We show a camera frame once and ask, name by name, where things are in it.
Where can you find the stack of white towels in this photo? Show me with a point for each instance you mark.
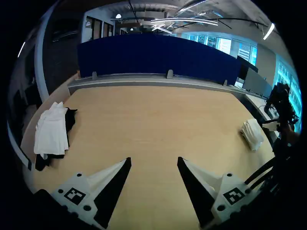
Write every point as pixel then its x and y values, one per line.
pixel 251 134

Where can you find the heap of white towels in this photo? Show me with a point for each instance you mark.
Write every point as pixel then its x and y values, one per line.
pixel 51 129

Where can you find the blue desk screen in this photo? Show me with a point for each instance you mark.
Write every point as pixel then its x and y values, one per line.
pixel 156 57

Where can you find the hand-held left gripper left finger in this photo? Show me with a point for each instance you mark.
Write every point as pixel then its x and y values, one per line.
pixel 79 189

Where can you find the black monitor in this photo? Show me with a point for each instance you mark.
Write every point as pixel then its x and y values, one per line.
pixel 247 68

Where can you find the heap of black towels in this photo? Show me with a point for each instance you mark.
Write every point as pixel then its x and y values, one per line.
pixel 71 118

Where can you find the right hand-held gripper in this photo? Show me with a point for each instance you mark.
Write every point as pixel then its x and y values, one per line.
pixel 281 103

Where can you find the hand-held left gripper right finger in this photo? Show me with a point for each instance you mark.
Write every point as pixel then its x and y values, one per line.
pixel 225 191

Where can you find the grey desk screen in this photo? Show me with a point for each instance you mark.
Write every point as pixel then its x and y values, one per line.
pixel 257 82

